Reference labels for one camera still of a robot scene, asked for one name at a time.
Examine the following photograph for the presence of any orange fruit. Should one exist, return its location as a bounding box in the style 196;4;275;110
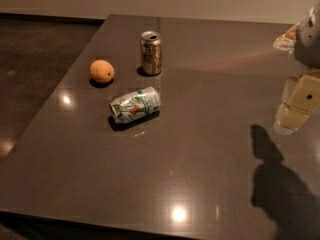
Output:
89;60;114;83

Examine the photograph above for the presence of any gold soda can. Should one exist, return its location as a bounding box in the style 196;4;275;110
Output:
140;31;162;75

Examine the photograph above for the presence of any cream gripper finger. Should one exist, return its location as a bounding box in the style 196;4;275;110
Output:
274;73;320;135
273;23;300;51

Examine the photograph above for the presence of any crushed green 7up can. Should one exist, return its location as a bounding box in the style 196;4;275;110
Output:
109;87;161;124

